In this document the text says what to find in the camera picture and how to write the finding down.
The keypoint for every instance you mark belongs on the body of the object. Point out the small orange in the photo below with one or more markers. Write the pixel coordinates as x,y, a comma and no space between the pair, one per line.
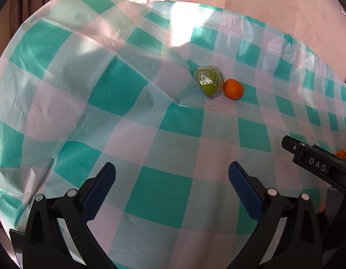
233,89
341,154

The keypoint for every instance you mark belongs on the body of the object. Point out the small wall socket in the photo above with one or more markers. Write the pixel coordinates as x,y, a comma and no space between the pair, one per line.
344,9

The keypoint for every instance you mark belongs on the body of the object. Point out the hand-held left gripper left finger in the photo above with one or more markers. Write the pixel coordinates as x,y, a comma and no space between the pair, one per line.
98,193

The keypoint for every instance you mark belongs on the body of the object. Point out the teal white checkered tablecloth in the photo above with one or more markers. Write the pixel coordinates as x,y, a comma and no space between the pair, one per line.
150,134

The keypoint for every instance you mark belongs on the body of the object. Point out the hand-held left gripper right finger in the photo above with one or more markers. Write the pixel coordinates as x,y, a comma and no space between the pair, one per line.
244,193

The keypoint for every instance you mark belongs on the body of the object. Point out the dark flat object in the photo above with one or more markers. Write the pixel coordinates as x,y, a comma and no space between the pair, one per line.
17,241

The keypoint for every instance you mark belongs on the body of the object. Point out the wrapped green fruit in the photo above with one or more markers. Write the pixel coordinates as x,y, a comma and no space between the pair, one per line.
209,81

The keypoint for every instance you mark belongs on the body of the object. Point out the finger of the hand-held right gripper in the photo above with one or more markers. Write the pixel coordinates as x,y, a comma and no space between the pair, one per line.
292,145
313,161

